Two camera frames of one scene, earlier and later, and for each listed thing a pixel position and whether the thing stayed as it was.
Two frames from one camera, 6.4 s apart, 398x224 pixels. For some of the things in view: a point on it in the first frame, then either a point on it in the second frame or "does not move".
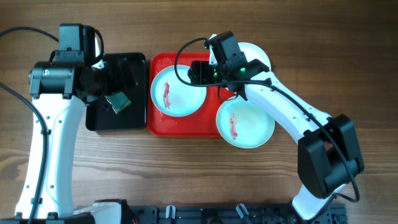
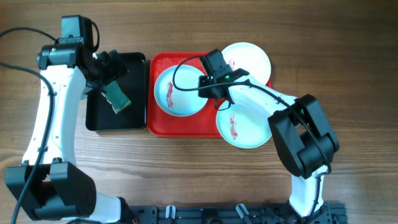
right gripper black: (198, 72) -> (204, 81)
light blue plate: (242, 124) does not move
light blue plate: (173, 98) does not move
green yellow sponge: (119, 101) does not move
